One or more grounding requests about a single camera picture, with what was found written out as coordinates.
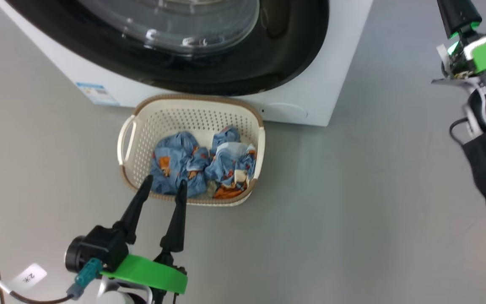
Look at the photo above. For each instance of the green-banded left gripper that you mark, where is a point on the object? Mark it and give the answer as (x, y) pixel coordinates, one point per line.
(150, 274)

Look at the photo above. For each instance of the blue white orange printed garment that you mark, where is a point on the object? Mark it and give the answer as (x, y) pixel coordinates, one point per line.
(230, 160)

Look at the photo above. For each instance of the round black glass washer door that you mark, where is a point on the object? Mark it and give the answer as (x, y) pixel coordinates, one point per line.
(293, 42)

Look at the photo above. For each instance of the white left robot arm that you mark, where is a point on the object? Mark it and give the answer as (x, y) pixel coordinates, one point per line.
(118, 297)

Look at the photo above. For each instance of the cream perforated laundry basket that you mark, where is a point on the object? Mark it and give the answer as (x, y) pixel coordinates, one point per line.
(175, 118)

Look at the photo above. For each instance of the white front-load washing machine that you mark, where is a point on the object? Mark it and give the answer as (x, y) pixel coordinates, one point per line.
(310, 84)

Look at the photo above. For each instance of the blue energy label sticker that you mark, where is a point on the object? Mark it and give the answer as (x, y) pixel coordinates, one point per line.
(97, 93)

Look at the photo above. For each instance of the white paper tag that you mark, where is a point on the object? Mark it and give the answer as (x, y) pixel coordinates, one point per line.
(28, 276)

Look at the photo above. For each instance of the round white filter cover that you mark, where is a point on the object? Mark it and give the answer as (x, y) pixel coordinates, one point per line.
(286, 111)

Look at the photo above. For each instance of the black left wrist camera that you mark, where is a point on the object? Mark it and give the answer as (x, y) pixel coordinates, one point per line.
(99, 249)

